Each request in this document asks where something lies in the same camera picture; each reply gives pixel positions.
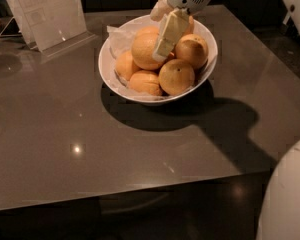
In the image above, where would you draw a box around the white ceramic bowl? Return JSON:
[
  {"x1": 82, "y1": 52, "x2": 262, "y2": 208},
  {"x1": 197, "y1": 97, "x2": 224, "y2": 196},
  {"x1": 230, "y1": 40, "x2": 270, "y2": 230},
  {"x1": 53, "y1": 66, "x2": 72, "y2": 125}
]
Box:
[{"x1": 98, "y1": 15, "x2": 218, "y2": 106}]

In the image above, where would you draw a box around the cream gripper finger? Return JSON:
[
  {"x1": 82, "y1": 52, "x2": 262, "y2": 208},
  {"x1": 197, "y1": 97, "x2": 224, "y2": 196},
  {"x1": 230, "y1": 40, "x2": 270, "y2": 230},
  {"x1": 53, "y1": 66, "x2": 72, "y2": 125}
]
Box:
[
  {"x1": 152, "y1": 8, "x2": 189, "y2": 62},
  {"x1": 150, "y1": 0, "x2": 173, "y2": 22}
]

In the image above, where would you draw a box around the large orange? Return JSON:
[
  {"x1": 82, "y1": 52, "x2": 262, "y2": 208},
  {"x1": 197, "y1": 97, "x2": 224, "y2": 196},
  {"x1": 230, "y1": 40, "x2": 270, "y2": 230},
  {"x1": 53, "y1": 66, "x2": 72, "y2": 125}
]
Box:
[{"x1": 131, "y1": 33, "x2": 163, "y2": 70}]

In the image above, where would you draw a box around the front right orange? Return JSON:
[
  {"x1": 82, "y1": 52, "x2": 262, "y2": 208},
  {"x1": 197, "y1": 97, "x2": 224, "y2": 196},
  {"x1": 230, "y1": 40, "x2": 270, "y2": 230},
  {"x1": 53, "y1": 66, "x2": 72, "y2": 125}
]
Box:
[{"x1": 159, "y1": 59, "x2": 195, "y2": 96}]

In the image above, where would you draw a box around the clear acrylic sign holder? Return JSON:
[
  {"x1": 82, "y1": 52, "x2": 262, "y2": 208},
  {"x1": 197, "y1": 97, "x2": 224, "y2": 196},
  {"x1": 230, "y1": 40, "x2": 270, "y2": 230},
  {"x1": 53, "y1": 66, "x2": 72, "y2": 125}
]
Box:
[{"x1": 6, "y1": 0, "x2": 94, "y2": 57}]

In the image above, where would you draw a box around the top back orange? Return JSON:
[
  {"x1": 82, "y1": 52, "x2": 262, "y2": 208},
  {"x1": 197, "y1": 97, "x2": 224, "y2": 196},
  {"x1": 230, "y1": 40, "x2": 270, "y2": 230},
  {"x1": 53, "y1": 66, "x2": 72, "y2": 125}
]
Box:
[{"x1": 184, "y1": 16, "x2": 194, "y2": 35}]

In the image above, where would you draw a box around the back left orange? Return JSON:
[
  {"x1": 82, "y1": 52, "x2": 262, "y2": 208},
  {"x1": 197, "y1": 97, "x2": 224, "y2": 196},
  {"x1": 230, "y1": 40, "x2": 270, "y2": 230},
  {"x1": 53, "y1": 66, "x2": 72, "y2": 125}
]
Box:
[{"x1": 135, "y1": 25, "x2": 159, "y2": 38}]

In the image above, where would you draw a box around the front left orange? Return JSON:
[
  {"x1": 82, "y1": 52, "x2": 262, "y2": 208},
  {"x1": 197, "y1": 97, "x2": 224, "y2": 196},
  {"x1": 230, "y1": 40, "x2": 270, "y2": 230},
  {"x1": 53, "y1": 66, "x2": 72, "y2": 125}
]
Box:
[{"x1": 128, "y1": 70, "x2": 162, "y2": 96}]

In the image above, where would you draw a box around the white paper bowl liner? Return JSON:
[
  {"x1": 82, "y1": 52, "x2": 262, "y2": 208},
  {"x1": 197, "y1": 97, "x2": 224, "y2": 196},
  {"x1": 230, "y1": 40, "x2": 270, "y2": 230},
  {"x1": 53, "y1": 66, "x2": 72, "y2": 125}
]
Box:
[{"x1": 102, "y1": 20, "x2": 163, "y2": 101}]

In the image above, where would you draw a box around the small hidden middle orange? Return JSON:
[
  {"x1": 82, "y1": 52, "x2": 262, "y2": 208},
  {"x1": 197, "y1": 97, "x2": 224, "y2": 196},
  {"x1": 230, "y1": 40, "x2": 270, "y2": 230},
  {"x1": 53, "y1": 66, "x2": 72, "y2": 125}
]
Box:
[{"x1": 166, "y1": 52, "x2": 175, "y2": 62}]

